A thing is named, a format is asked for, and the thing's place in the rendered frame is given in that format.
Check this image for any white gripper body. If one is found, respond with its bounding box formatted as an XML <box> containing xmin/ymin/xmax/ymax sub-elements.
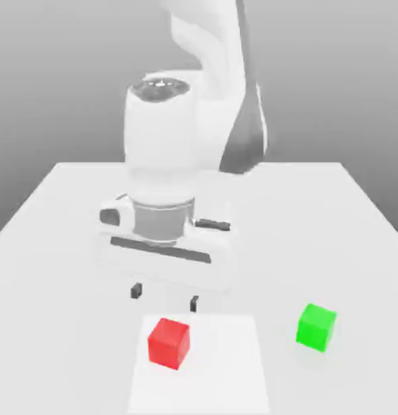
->
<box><xmin>93</xmin><ymin>226</ymin><xmax>234</xmax><ymax>292</ymax></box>

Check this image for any small red cube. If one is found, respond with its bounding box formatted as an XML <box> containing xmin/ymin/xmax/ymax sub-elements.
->
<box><xmin>147</xmin><ymin>317</ymin><xmax>190</xmax><ymax>371</ymax></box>

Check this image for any small green cube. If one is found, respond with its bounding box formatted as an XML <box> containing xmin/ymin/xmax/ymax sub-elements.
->
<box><xmin>295</xmin><ymin>302</ymin><xmax>338</xmax><ymax>353</ymax></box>

